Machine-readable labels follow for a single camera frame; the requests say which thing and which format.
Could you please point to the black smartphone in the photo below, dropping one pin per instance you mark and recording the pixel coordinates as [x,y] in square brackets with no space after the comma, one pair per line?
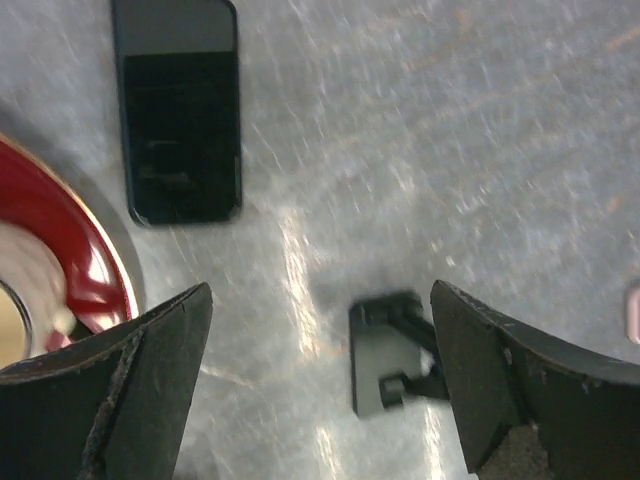
[178,85]

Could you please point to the black folding phone stand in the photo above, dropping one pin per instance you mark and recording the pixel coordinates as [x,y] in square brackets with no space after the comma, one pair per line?
[394,354]

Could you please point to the pink case smartphone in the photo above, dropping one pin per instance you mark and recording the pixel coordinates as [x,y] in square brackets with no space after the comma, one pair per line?
[632,313]

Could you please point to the beige mug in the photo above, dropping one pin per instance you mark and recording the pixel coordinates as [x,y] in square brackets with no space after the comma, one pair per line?
[35,317]

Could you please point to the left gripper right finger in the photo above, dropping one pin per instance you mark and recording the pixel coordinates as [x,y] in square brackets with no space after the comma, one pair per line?
[569,412]

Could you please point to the red round tray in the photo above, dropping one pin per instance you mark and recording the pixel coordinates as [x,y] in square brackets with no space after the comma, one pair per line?
[98,287]

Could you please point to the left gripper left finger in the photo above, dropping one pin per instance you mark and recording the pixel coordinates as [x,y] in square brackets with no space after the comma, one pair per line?
[111,406]

